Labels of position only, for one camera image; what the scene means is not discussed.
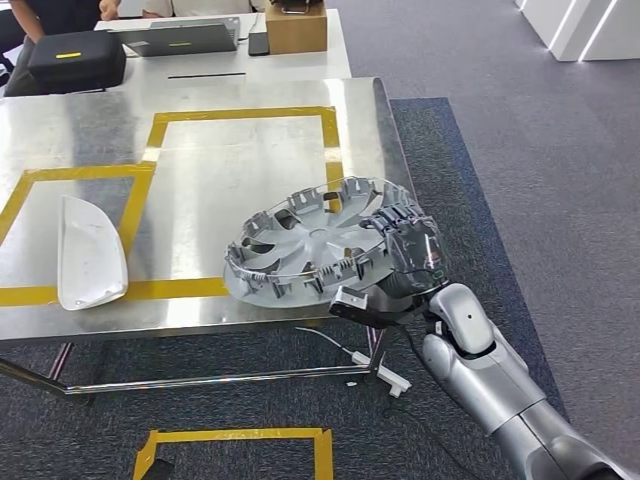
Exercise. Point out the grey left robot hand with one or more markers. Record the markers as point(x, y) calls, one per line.
point(160, 470)

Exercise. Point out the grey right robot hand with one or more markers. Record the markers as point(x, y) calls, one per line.
point(417, 252)

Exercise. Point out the grey plastic wheel hubcap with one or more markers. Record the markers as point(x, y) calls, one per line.
point(310, 252)

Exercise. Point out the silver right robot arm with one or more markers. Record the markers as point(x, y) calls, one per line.
point(500, 384)

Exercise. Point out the steel workbench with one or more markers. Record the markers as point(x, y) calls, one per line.
point(200, 166)

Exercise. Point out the white power adapter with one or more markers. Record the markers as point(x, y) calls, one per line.
point(361, 358)

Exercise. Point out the white power strip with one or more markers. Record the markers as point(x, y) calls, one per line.
point(395, 381)

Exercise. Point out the white plastic mirror cover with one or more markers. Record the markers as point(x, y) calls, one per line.
point(90, 258)

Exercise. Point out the white desk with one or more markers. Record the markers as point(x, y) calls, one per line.
point(300, 66)

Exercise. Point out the brown cardboard box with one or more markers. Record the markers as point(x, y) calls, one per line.
point(296, 32)

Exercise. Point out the white low cabinet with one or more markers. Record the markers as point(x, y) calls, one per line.
point(590, 30)

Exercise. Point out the grey laptop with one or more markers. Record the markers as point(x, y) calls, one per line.
point(190, 40)

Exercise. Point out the person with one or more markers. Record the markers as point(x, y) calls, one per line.
point(200, 6)
point(30, 20)

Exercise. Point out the black case yellow stripe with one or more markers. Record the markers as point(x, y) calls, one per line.
point(77, 66)

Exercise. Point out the black office chair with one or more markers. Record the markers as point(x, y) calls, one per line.
point(9, 36)

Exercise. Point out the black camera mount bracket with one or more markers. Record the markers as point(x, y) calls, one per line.
point(390, 311)

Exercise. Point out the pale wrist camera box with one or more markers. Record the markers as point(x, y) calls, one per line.
point(347, 303)

